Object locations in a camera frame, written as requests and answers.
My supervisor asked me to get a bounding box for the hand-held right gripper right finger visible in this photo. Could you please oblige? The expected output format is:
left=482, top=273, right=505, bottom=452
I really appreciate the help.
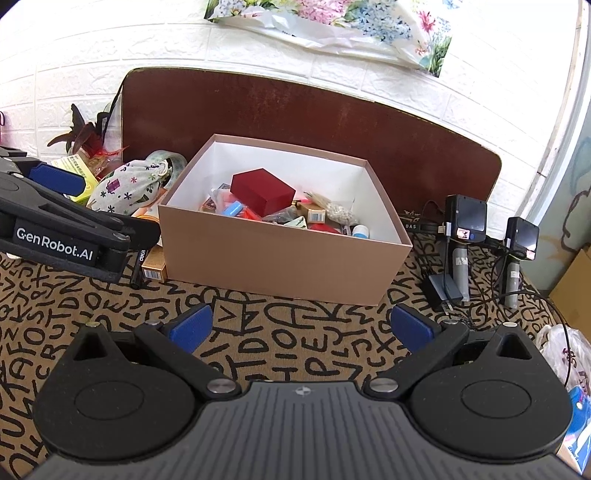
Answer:
left=364, top=303, right=544, bottom=398

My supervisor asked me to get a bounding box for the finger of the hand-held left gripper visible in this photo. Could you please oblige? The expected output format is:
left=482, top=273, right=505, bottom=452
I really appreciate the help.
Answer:
left=14, top=177, right=161, bottom=253
left=0, top=147, right=87, bottom=197

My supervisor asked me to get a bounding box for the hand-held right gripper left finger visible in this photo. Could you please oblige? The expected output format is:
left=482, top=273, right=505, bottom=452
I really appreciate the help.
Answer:
left=64, top=303, right=242, bottom=399

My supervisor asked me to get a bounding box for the pink cardboard box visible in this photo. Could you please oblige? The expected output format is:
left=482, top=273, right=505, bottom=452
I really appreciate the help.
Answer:
left=158, top=134, right=413, bottom=306

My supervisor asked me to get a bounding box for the dark red box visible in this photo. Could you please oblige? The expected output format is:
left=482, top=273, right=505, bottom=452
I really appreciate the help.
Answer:
left=230, top=168, right=297, bottom=218

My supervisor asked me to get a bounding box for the black marker pen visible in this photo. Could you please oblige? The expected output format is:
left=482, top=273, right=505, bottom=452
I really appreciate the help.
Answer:
left=130, top=249, right=148, bottom=290

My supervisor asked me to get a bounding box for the printed white cloth pouch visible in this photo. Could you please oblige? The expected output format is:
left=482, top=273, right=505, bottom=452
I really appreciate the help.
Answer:
left=86, top=157, right=174, bottom=214

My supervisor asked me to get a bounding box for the black power adapter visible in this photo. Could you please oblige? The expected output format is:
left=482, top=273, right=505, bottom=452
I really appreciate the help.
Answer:
left=428, top=273, right=463, bottom=313

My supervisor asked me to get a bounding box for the dark red artificial plant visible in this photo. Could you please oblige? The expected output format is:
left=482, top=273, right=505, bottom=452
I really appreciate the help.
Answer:
left=46, top=104, right=125, bottom=158

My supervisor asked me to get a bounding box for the red clear packet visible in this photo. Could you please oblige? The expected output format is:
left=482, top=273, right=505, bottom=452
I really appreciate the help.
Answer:
left=91, top=144, right=129, bottom=172

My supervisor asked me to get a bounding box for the letter print mat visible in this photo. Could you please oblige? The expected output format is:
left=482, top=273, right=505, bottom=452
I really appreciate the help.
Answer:
left=0, top=222, right=591, bottom=480

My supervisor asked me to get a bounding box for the white plastic bag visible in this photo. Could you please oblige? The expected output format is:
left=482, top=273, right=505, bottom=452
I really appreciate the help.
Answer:
left=537, top=323, right=588, bottom=389

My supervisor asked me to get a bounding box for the plain cardboard box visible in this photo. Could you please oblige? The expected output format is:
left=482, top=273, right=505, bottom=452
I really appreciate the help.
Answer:
left=549, top=246, right=591, bottom=329

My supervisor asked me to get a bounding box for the blue packet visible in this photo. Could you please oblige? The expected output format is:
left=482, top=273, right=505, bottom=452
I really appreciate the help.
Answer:
left=560, top=385, right=591, bottom=472

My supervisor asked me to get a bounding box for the brown headboard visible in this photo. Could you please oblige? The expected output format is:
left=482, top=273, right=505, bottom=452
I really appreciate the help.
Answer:
left=121, top=67, right=503, bottom=219

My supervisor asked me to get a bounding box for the floral plastic sheet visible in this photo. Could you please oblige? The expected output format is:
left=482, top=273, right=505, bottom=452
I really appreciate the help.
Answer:
left=204, top=0, right=454, bottom=78

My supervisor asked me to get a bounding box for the black device grey handle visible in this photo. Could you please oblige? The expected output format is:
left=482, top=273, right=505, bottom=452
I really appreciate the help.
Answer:
left=444, top=194, right=489, bottom=302
left=502, top=216, right=540, bottom=309

